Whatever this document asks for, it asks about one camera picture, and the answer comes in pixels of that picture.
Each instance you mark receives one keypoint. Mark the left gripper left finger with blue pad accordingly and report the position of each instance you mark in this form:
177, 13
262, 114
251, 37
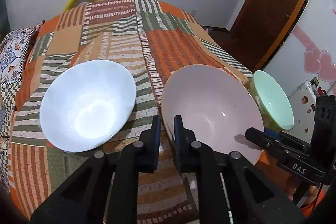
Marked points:
104, 189

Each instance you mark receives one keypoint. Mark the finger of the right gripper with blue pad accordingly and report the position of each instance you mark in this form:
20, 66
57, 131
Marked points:
272, 146
288, 140

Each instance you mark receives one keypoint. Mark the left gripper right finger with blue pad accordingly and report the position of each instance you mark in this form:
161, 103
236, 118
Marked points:
230, 188

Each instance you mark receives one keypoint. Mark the mint green bowl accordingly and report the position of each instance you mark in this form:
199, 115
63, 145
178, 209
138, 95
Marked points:
273, 104

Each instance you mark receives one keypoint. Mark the pink bowl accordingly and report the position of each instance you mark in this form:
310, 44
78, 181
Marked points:
215, 106

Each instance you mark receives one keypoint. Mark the white bowl with black dots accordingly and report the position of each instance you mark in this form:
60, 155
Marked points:
87, 105

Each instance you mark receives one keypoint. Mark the person's right hand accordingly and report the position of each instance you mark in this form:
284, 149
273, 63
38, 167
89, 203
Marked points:
299, 191

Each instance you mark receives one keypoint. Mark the white appliance with stickers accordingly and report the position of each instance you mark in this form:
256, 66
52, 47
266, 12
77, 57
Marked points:
303, 102

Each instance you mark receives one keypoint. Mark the brown wooden door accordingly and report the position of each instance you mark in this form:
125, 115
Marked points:
256, 31

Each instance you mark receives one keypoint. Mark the orange striped patchwork blanket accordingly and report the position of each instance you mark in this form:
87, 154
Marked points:
150, 38

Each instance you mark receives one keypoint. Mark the patterned checkered quilt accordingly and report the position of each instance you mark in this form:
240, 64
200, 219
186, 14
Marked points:
14, 51

